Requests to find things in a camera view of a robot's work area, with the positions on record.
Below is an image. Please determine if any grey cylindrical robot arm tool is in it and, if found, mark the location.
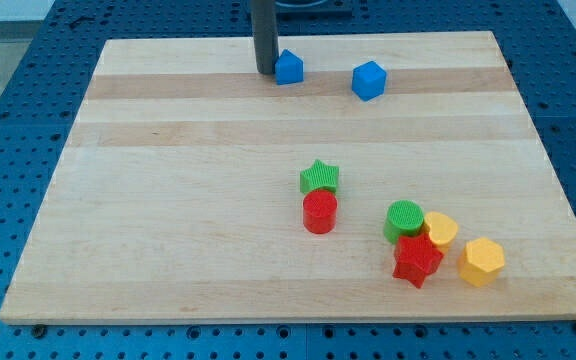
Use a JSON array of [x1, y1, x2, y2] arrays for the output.
[[250, 0, 278, 75]]

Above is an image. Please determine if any blue cube block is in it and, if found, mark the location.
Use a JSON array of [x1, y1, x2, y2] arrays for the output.
[[351, 61, 387, 101]]

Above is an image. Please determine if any green star block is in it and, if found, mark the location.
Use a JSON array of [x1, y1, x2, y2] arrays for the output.
[[299, 159, 339, 195]]

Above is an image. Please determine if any red cylinder block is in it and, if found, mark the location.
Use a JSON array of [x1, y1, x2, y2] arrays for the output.
[[302, 189, 338, 234]]

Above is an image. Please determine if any wooden board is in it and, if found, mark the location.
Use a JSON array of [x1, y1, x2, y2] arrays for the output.
[[0, 31, 576, 325]]

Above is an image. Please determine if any blue pentagon block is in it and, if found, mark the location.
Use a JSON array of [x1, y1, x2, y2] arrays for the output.
[[275, 49, 304, 85]]

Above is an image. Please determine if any green cylinder block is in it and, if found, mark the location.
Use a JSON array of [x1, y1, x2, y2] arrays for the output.
[[383, 200, 424, 245]]

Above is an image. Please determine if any red star block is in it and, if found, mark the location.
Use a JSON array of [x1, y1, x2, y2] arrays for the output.
[[392, 233, 444, 288]]

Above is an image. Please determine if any yellow heart block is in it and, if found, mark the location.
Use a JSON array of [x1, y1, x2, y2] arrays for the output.
[[422, 211, 459, 254]]

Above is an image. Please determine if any yellow hexagon block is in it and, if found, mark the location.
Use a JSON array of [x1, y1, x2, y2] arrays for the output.
[[457, 237, 505, 287]]

